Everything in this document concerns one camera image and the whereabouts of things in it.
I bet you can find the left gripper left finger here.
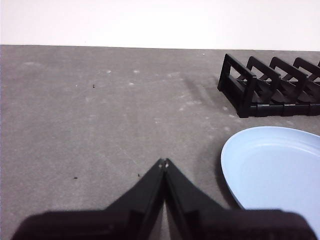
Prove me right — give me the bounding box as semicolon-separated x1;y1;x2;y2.
11;158;166;240

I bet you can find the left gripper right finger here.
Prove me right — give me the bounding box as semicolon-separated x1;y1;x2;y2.
164;157;319;240

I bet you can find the blue round plate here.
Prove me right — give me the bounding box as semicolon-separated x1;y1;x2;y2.
220;125;320;237

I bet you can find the black plastic plate rack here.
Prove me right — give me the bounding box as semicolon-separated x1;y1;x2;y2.
216;53;320;119

